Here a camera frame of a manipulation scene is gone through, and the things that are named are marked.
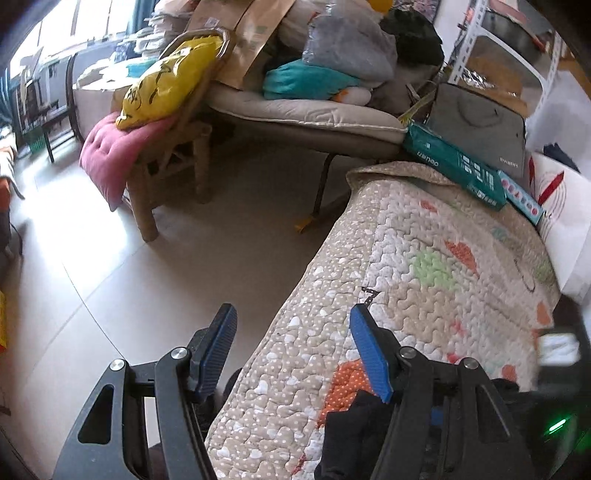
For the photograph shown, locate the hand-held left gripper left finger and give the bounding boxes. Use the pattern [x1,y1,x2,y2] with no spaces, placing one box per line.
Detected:
[51,303,238,480]

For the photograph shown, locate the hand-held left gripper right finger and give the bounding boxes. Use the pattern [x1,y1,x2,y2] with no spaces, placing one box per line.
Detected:
[349,303,539,480]

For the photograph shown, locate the black pants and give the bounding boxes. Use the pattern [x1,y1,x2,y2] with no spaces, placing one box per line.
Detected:
[314,390,402,480]

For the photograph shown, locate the quilted heart-print blanket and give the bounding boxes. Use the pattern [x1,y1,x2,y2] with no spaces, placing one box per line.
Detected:
[203,161,561,480]

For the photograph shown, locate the wooden chair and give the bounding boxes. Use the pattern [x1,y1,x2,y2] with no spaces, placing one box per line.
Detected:
[127,28,236,243]

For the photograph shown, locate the white paper bag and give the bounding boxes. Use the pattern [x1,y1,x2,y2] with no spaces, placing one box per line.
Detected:
[526,143,591,305]

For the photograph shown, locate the light blue dotted box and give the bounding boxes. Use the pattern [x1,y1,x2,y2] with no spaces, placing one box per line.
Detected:
[498,170,546,227]

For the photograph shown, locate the long green box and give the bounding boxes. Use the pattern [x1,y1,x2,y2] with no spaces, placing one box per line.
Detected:
[403,122,509,212]

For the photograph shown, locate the pink seat cushion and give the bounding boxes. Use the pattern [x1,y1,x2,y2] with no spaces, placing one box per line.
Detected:
[79,112,178,212]

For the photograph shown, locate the grey laptop bag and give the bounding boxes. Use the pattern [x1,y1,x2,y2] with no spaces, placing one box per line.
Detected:
[425,83,527,181]

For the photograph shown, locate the white orange plush toy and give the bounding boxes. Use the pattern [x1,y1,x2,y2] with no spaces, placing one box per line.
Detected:
[332,88,372,107]

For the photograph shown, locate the yellow pillow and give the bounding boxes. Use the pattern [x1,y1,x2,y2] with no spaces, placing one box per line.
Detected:
[115,36,225,131]

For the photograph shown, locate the green crate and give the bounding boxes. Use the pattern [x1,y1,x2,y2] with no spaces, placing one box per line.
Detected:
[21,127,47,153]

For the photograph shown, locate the clear bag of grey cloth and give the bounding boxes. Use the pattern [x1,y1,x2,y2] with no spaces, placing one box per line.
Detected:
[302,9,398,84]

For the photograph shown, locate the white metal shelf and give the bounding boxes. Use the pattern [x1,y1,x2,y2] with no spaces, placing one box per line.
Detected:
[445,0,573,116]

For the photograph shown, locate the brown paper bag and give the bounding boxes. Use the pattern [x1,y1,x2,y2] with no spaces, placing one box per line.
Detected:
[189,0,296,90]

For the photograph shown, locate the black bag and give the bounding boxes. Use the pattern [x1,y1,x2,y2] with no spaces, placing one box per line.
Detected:
[381,9,444,68]

